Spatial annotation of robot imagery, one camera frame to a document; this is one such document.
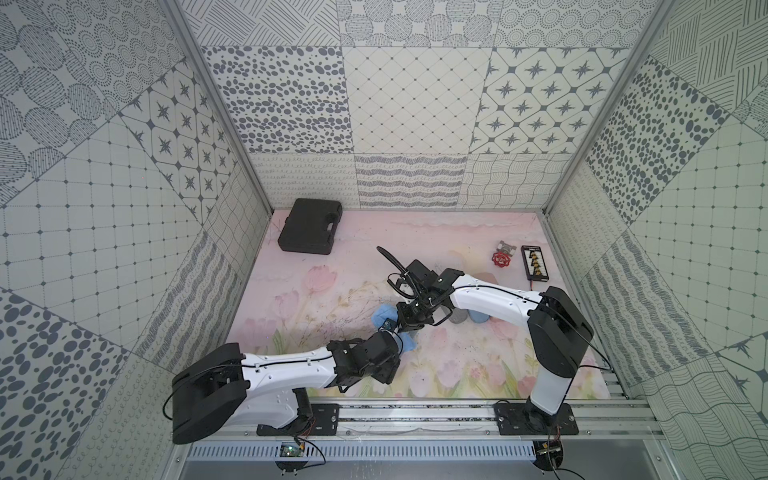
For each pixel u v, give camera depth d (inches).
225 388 16.4
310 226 43.7
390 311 32.6
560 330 18.6
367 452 27.6
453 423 29.9
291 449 28.2
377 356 25.0
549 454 28.9
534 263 40.9
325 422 29.0
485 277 40.2
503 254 40.2
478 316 22.9
